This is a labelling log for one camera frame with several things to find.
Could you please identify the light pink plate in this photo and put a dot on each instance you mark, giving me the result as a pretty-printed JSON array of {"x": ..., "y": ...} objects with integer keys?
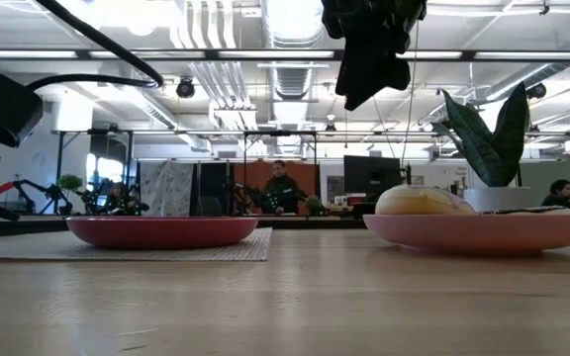
[{"x": 483, "y": 235}]

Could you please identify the seated person at desk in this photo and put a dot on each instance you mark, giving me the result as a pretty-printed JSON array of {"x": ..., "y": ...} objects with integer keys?
[{"x": 561, "y": 194}]

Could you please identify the small round potted plant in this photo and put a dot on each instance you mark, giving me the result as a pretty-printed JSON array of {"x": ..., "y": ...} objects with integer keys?
[{"x": 69, "y": 184}]

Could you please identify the silver ceiling air duct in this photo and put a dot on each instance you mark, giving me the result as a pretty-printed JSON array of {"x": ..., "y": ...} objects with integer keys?
[{"x": 292, "y": 49}]

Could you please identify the patterned grey curtain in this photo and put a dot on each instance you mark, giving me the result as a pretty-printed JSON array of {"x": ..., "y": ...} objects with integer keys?
[{"x": 166, "y": 188}]

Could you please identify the green snake plant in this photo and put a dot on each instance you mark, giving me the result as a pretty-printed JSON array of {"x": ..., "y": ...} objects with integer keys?
[{"x": 493, "y": 148}]

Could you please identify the dark pink plate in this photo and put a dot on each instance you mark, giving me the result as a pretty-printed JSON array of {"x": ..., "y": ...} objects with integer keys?
[{"x": 161, "y": 232}]

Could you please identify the black computer monitor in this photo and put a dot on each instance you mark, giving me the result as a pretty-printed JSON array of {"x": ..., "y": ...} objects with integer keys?
[{"x": 371, "y": 175}]

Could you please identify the yellowish bread roll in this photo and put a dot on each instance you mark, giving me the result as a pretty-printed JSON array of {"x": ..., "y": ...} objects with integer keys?
[{"x": 421, "y": 202}]

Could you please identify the seated person by arms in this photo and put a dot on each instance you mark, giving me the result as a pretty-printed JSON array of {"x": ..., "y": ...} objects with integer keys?
[{"x": 119, "y": 200}]

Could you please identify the white plant pot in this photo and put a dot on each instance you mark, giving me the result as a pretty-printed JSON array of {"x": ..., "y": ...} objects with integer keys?
[{"x": 500, "y": 199}]

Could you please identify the orange partition panel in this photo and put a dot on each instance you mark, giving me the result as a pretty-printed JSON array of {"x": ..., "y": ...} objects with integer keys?
[{"x": 253, "y": 178}]

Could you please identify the black ceiling camera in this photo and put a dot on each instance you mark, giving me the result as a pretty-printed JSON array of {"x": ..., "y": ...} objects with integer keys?
[
  {"x": 537, "y": 91},
  {"x": 185, "y": 88}
]

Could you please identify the standing person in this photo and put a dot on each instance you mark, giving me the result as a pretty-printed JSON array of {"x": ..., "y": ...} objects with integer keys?
[{"x": 281, "y": 190}]

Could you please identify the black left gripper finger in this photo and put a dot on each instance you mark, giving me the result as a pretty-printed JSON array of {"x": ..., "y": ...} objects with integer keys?
[
  {"x": 391, "y": 71},
  {"x": 351, "y": 81}
]

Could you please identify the black overhead rig bar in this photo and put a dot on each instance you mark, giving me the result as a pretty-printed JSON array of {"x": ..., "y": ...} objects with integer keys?
[{"x": 275, "y": 54}]

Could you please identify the tiny potted plant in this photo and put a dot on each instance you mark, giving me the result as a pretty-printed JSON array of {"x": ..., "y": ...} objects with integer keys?
[{"x": 313, "y": 203}]

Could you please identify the background red black robot arm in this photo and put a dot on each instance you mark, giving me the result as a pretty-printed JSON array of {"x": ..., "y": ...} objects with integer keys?
[{"x": 13, "y": 195}]

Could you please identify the grey woven placemat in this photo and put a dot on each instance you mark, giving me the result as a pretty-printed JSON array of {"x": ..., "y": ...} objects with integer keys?
[{"x": 117, "y": 252}]

